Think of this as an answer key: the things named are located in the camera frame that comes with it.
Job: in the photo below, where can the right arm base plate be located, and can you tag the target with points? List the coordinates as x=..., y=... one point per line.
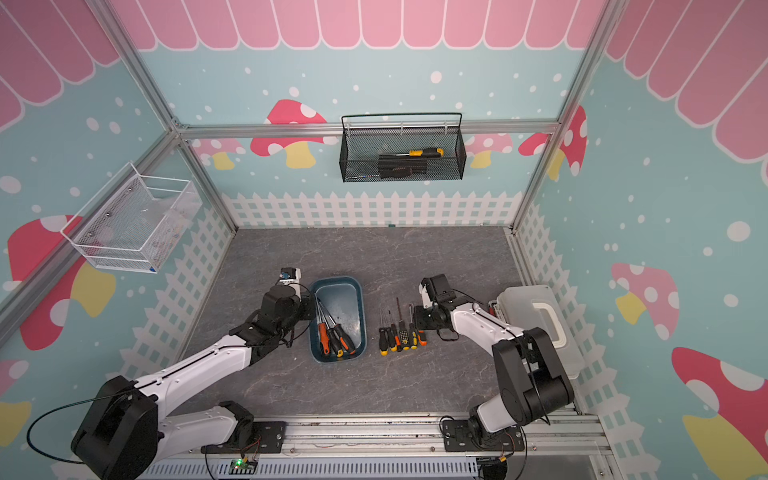
x=468, y=435

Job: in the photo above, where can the yellow collar screwdriver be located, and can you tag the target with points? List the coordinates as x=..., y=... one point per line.
x=403, y=333

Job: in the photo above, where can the translucent plastic toolbox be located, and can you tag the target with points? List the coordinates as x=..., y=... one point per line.
x=536, y=306

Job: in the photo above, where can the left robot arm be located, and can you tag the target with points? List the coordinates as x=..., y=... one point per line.
x=132, y=423

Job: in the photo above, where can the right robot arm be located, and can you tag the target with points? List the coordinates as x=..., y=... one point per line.
x=525, y=334

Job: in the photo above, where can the green lit circuit board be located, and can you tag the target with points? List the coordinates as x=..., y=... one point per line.
x=243, y=466

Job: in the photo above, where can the black tool in basket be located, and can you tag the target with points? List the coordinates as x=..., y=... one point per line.
x=401, y=167

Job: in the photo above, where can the orange handled screwdriver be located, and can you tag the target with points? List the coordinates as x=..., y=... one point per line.
x=324, y=338

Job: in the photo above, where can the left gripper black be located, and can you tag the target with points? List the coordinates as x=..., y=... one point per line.
x=307, y=301

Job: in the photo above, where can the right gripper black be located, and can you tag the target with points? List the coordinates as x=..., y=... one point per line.
x=420, y=324

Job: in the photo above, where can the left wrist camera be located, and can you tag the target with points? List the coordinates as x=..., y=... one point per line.
x=289, y=275

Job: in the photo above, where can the yellow black screwdriver in basket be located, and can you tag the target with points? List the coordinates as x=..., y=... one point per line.
x=433, y=152

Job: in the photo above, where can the teal plastic storage box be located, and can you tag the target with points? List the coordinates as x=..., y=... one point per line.
x=341, y=299

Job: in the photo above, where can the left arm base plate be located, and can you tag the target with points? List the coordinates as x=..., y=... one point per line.
x=254, y=437

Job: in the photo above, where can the white wire mesh basket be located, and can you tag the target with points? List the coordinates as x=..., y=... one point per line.
x=134, y=222

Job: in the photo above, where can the black grey screwdriver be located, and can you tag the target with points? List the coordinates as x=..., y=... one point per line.
x=333, y=340

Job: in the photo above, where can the black orange hex screwdriver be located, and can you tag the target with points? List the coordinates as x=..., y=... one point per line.
x=346, y=343

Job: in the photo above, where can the black wire mesh basket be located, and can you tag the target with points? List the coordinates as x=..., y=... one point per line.
x=366, y=136

